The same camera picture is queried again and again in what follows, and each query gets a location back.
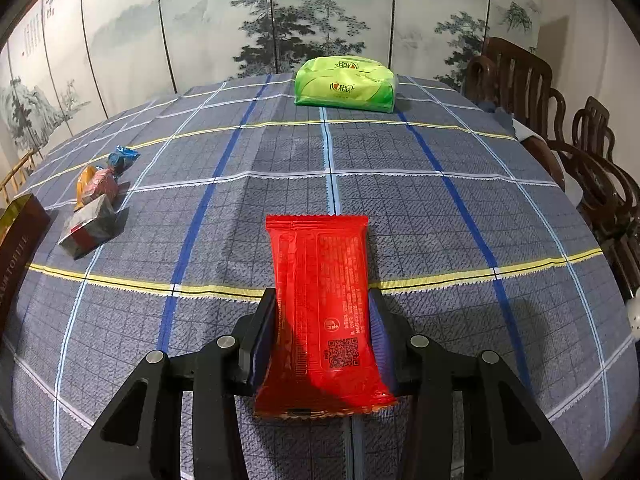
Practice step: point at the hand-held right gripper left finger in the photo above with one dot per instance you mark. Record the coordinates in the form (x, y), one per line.
(260, 350)

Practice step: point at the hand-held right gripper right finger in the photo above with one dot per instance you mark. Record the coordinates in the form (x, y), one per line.
(382, 350)

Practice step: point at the red snack packet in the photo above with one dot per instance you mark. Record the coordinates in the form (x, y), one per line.
(320, 310)

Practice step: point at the grey clear snack packet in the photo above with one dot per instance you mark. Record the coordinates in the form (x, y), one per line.
(90, 225)

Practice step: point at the pink candy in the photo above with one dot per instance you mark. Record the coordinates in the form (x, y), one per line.
(102, 185)

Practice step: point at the small blue candy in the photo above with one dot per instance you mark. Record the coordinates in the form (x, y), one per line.
(120, 160)

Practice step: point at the orange snack packet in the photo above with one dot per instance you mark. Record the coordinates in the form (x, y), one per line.
(82, 185)

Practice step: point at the red and gold tin box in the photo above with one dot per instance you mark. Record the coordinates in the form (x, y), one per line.
(20, 240)

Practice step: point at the blue plaid tablecloth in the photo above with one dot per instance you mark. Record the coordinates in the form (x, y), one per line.
(400, 210)

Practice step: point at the small white object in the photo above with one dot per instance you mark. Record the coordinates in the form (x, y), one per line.
(634, 317)

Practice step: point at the dark wooden chair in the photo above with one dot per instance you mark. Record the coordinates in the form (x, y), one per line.
(592, 130)
(625, 255)
(515, 75)

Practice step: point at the green tissue pack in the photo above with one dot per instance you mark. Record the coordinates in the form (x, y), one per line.
(345, 85)

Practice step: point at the bamboo chair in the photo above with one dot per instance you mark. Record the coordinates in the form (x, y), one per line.
(15, 180)

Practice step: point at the painted landscape folding screen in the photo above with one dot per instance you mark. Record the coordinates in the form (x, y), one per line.
(200, 20)

